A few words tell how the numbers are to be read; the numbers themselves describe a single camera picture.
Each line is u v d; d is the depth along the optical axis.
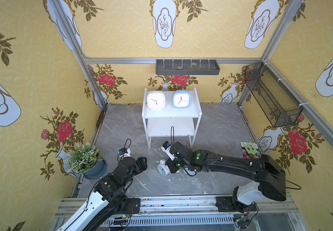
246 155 0.92
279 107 0.84
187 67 0.93
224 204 0.74
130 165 0.58
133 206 0.73
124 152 0.69
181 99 0.70
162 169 0.79
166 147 0.69
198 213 0.72
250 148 0.95
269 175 0.41
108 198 0.51
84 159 0.72
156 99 0.70
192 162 0.58
